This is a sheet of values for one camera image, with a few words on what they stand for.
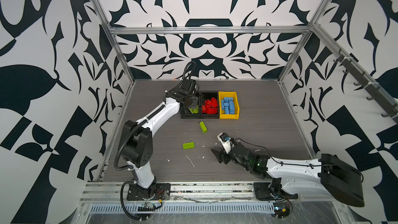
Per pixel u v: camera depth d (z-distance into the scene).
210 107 1.01
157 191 0.73
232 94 1.05
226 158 0.72
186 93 0.68
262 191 0.74
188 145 0.89
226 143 0.69
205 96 1.15
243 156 0.60
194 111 0.99
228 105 1.01
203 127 0.94
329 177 0.43
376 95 0.55
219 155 0.71
